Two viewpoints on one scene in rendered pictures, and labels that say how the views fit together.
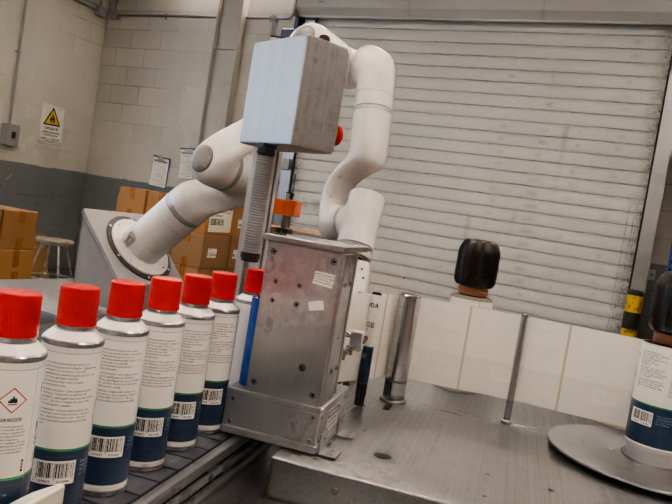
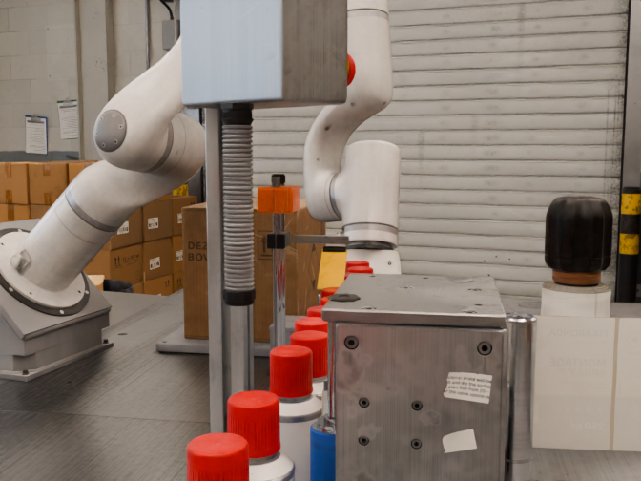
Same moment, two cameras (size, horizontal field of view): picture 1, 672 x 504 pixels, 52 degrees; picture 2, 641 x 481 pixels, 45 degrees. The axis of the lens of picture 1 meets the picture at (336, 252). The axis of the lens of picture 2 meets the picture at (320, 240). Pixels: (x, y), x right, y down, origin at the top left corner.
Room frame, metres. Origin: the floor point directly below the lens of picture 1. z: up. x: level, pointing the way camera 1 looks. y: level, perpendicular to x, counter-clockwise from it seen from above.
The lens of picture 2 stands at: (0.41, 0.14, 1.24)
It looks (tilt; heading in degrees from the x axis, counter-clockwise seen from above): 7 degrees down; 355
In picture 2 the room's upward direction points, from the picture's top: straight up
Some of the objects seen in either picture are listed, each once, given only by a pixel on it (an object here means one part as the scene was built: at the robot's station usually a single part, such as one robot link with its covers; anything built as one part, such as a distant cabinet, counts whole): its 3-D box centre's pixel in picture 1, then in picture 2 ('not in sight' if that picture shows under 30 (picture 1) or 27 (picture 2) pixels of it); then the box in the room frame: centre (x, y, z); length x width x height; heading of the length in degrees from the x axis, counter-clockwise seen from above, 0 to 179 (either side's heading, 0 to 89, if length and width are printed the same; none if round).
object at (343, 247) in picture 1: (318, 242); (416, 295); (0.92, 0.03, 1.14); 0.14 x 0.11 x 0.01; 165
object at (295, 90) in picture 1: (294, 97); (263, 17); (1.27, 0.12, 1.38); 0.17 x 0.10 x 0.19; 40
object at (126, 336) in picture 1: (114, 384); not in sight; (0.66, 0.19, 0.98); 0.05 x 0.05 x 0.20
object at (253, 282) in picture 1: (247, 338); (291, 476); (0.99, 0.11, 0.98); 0.05 x 0.05 x 0.20
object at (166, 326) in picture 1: (153, 371); not in sight; (0.74, 0.17, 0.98); 0.05 x 0.05 x 0.20
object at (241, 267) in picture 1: (258, 210); (229, 209); (1.35, 0.16, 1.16); 0.04 x 0.04 x 0.67; 75
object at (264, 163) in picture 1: (258, 202); (237, 205); (1.22, 0.15, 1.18); 0.04 x 0.04 x 0.21
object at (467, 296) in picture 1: (468, 314); (574, 311); (1.36, -0.28, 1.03); 0.09 x 0.09 x 0.30
